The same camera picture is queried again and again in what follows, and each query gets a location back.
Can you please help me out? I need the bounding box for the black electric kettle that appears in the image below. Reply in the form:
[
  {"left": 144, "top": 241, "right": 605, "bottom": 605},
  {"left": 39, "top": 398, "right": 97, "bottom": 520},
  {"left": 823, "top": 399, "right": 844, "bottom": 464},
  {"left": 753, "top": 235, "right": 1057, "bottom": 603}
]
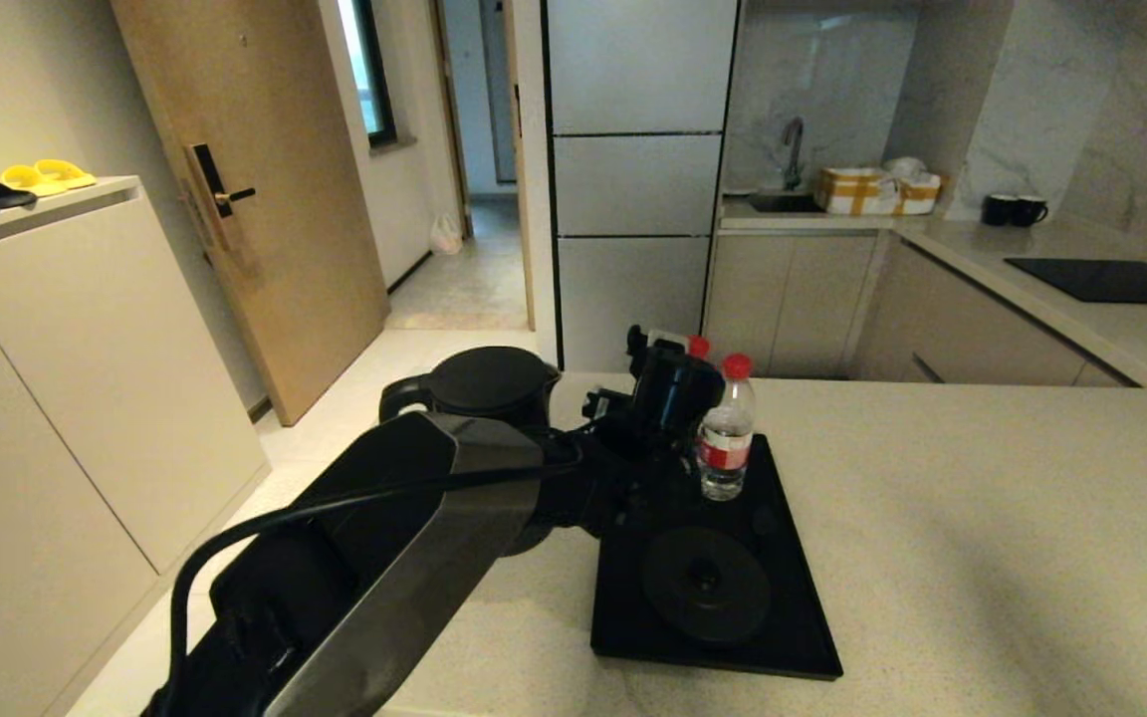
[{"left": 378, "top": 345, "right": 564, "bottom": 559}]

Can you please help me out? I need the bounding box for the black round kettle base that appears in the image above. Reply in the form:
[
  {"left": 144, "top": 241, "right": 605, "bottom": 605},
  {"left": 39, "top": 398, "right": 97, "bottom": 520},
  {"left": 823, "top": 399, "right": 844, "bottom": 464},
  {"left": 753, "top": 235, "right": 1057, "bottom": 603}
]
[{"left": 641, "top": 526, "right": 773, "bottom": 645}]

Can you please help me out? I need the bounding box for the beige kitchen base cabinet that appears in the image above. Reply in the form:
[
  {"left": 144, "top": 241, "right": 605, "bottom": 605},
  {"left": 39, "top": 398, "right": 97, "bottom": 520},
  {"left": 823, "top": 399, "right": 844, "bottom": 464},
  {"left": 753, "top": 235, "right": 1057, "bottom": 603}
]
[{"left": 702, "top": 230, "right": 1137, "bottom": 389}]

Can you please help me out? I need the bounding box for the black rectangular tray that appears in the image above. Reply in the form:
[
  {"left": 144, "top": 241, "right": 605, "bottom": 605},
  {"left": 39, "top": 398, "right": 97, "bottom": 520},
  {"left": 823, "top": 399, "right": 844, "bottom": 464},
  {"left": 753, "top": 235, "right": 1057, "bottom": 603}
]
[{"left": 590, "top": 428, "right": 845, "bottom": 683}]

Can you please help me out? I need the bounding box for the tall grey fridge cabinet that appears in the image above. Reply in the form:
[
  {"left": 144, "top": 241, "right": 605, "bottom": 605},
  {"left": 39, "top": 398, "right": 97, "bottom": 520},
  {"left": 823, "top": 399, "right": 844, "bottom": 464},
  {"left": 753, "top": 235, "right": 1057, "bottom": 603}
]
[{"left": 543, "top": 0, "right": 740, "bottom": 372}]

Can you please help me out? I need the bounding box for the kitchen sink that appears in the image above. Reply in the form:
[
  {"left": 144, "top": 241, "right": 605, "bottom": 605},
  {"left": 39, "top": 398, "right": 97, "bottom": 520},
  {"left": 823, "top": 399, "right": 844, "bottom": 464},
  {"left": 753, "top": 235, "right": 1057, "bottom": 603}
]
[{"left": 747, "top": 189, "right": 824, "bottom": 214}]

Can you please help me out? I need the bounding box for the white plastic bag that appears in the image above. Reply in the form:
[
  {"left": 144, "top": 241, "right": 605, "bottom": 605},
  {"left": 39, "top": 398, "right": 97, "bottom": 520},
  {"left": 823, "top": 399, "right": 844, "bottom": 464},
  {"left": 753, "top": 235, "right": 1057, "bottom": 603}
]
[{"left": 428, "top": 211, "right": 464, "bottom": 257}]

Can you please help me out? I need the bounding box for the metal kitchen faucet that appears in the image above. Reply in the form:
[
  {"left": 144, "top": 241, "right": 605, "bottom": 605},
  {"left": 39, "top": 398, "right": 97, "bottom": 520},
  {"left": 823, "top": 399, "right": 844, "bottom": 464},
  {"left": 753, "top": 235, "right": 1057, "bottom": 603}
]
[{"left": 779, "top": 117, "right": 807, "bottom": 192}]

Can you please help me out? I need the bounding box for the yellow-taped cardboard box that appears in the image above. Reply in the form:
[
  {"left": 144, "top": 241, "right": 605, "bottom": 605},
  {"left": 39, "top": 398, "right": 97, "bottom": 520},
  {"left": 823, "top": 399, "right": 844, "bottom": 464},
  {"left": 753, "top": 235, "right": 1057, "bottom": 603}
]
[{"left": 813, "top": 166, "right": 944, "bottom": 218}]

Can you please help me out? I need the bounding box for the wooden door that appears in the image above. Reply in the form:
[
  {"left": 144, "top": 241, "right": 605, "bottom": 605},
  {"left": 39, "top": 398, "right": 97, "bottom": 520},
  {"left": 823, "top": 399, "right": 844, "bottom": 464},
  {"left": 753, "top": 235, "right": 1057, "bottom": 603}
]
[{"left": 110, "top": 0, "right": 391, "bottom": 428}]

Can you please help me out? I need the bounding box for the dark-framed window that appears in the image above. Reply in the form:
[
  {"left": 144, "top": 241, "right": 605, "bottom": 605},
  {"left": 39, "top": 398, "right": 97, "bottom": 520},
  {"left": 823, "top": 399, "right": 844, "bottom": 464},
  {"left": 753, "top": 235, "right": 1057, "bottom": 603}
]
[{"left": 337, "top": 0, "right": 398, "bottom": 149}]

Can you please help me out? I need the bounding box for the black induction cooktop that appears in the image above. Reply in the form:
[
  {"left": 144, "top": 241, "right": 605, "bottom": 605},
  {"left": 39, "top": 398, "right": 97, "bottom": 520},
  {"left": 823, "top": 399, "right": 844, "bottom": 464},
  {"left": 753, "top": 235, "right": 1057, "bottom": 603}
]
[{"left": 1003, "top": 257, "right": 1147, "bottom": 308}]

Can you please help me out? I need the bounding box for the white shoe cabinet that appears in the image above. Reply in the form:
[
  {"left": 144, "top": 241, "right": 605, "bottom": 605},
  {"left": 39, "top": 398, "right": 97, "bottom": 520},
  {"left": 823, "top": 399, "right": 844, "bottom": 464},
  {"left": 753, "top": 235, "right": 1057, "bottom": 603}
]
[{"left": 0, "top": 175, "right": 272, "bottom": 717}]

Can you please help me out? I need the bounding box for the yellow slipper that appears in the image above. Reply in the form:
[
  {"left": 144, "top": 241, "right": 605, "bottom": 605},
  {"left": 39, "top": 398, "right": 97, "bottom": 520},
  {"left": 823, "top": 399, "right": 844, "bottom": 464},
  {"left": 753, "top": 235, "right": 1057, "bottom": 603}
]
[
  {"left": 33, "top": 158, "right": 99, "bottom": 191},
  {"left": 0, "top": 164, "right": 69, "bottom": 198}
]

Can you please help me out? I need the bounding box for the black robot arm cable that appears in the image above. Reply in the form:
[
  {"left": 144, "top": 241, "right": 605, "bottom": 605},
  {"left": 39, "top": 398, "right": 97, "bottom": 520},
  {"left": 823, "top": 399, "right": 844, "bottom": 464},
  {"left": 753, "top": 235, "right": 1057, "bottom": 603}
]
[{"left": 166, "top": 462, "right": 586, "bottom": 700}]

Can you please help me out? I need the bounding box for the black door lock handle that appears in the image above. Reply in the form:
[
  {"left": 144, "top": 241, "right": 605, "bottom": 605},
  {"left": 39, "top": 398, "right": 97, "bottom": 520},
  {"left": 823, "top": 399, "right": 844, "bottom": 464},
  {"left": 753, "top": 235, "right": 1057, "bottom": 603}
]
[{"left": 182, "top": 142, "right": 258, "bottom": 254}]

